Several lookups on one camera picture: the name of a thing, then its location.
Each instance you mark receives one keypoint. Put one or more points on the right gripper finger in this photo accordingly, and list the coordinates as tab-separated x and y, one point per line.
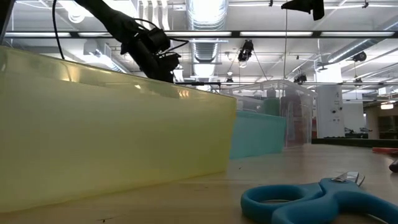
318	9
298	5

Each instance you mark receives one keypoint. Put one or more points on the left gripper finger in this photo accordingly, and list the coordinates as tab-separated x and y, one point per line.
171	73
154	71

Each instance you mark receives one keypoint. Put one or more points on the green paint bottle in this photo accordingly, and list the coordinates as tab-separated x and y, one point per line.
272	107

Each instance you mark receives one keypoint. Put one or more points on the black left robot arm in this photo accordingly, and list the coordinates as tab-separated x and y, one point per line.
105	15

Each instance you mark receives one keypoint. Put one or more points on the black overhead beam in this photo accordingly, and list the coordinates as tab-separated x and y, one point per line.
280	34

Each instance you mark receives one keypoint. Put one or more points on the black ceiling spotlight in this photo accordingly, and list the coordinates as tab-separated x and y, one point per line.
300	78
359	56
245	49

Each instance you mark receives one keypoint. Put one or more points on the yellow plastic tray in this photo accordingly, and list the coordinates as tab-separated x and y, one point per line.
109	140

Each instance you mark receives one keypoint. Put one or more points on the clear plastic container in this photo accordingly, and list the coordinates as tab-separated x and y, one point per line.
292	88

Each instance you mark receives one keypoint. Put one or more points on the white pillar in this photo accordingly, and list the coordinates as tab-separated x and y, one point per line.
329	112

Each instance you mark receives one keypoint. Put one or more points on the green plastic tray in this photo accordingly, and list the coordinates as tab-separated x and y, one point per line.
258	137

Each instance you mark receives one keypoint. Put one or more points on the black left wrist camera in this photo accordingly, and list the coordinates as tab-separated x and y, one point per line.
158	39

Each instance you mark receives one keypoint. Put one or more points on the silver ceiling duct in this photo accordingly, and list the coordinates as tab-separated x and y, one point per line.
206	18

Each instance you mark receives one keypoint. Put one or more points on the black aluminium table frame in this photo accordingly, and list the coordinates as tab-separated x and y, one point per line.
357	143

